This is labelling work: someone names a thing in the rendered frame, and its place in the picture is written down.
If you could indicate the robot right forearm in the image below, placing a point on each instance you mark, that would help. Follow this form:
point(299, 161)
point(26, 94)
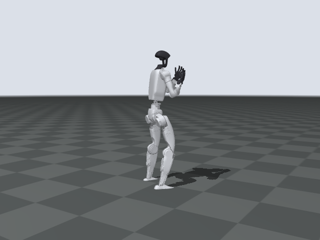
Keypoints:
point(177, 88)

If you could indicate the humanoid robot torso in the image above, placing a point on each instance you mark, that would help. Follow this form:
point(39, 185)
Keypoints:
point(156, 92)

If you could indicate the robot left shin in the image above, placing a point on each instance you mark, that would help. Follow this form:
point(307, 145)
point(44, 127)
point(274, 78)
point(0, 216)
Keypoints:
point(150, 162)

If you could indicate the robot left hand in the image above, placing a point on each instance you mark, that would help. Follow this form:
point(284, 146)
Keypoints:
point(178, 73)

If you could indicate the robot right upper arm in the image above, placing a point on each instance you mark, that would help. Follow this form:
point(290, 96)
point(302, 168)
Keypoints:
point(166, 76)

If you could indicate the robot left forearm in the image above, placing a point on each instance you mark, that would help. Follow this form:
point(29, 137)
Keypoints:
point(174, 81)

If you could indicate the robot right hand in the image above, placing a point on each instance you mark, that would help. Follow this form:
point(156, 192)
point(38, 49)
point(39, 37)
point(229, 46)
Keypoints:
point(181, 78)

